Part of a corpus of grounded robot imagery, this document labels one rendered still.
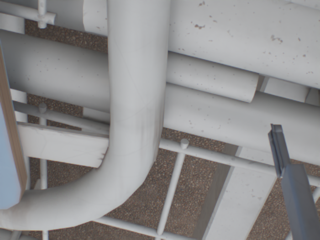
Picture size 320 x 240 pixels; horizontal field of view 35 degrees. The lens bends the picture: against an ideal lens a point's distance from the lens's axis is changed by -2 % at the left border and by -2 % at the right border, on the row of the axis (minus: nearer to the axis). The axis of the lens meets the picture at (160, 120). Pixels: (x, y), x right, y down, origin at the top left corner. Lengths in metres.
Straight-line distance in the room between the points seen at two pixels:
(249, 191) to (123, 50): 0.18
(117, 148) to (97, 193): 0.03
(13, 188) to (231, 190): 0.15
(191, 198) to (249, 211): 0.73
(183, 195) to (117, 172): 0.85
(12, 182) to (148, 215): 0.91
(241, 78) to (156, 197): 0.88
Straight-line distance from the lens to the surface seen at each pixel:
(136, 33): 0.17
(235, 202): 0.34
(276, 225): 1.11
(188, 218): 1.13
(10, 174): 0.24
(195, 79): 0.22
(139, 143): 0.20
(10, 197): 0.25
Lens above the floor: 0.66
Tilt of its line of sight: 46 degrees down
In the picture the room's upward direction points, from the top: 164 degrees counter-clockwise
